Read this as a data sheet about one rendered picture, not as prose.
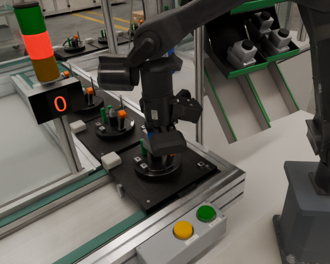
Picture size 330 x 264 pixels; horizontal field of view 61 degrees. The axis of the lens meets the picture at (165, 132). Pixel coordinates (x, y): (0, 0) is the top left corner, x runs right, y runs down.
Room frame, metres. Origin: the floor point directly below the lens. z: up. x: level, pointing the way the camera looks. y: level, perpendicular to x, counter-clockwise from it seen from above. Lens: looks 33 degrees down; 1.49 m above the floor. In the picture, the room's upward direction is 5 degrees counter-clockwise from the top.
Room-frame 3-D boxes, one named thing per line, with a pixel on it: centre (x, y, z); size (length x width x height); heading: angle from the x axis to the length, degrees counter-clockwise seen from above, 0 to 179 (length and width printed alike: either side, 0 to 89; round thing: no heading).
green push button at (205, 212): (0.44, -0.08, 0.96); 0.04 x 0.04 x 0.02
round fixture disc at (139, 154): (0.62, 0.03, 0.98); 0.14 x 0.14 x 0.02
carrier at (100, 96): (1.04, 0.31, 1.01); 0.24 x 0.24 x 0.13; 34
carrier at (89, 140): (0.83, 0.17, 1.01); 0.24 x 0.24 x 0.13; 34
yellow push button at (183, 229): (0.40, -0.02, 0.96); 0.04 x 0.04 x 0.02
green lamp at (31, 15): (0.61, 0.25, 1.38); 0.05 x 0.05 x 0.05
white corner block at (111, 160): (0.65, 0.16, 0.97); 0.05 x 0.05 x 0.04; 34
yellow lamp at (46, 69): (0.61, 0.25, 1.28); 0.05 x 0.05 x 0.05
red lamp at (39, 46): (0.61, 0.25, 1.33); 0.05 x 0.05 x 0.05
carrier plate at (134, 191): (0.62, 0.03, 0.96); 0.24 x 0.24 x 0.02; 34
